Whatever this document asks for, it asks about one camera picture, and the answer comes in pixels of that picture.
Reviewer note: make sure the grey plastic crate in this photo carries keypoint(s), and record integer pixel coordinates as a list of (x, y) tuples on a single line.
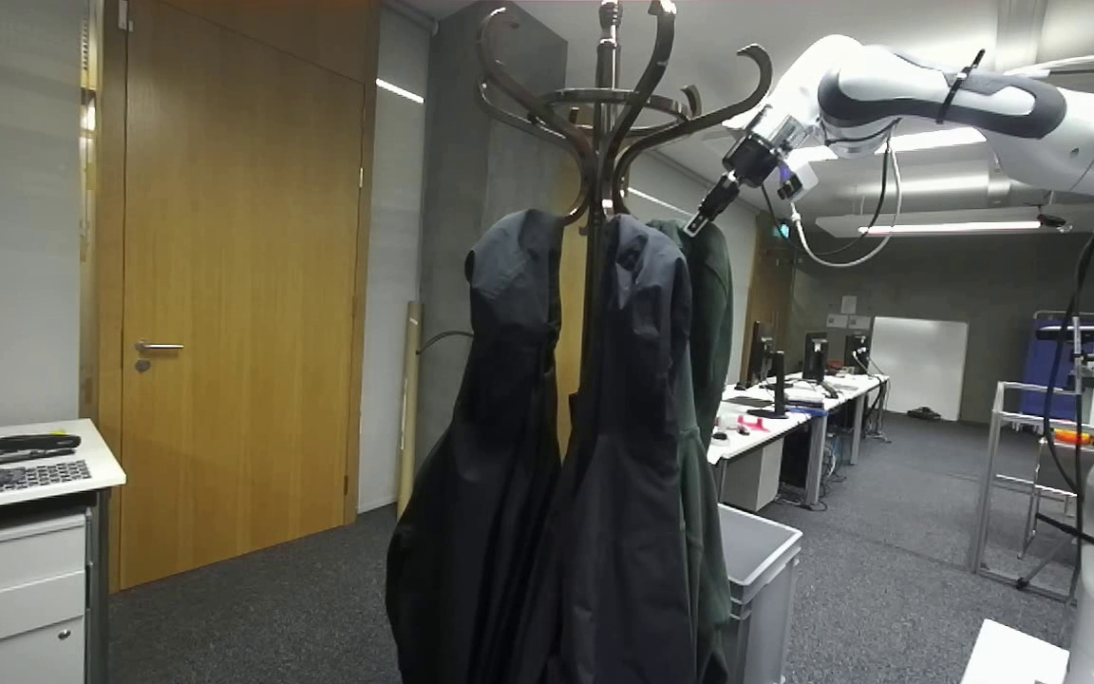
[(762, 610)]

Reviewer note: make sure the green exit sign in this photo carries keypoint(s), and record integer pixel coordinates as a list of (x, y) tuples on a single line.
[(779, 230)]

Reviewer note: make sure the long cardboard tube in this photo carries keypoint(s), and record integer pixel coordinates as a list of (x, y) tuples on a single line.
[(408, 404)]

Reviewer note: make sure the white office desk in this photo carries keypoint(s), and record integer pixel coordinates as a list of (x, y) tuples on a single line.
[(750, 437), (847, 384)]

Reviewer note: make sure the dark navy jacket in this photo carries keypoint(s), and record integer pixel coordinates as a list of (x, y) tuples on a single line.
[(629, 507), (483, 507)]

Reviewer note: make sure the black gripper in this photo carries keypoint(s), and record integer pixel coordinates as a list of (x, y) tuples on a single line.
[(750, 161)]

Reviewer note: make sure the light wooden door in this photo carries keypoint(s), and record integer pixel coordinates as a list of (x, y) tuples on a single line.
[(245, 318)]

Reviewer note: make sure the grey metal trolley frame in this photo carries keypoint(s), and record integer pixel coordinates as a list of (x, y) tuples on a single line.
[(1029, 384)]

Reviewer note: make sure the black computer monitor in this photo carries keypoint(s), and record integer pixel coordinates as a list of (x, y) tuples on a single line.
[(817, 354), (776, 368)]

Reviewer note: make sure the white whiteboard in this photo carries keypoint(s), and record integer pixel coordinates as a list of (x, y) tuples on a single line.
[(923, 368)]

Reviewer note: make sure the long ceiling light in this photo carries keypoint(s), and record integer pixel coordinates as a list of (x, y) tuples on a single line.
[(952, 230)]

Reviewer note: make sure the dark wooden coat rack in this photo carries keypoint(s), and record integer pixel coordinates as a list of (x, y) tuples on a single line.
[(598, 128)]

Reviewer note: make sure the green hoodie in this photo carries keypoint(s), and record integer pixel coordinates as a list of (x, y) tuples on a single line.
[(709, 383)]

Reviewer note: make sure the dark computer keyboard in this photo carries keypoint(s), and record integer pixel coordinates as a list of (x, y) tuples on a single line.
[(18, 480)]

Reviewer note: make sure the blue cabinet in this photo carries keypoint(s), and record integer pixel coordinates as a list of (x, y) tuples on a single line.
[(1054, 368)]

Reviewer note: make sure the black stapler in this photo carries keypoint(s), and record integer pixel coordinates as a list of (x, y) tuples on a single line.
[(37, 447)]

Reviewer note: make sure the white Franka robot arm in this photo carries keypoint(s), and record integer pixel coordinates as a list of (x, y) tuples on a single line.
[(940, 95)]

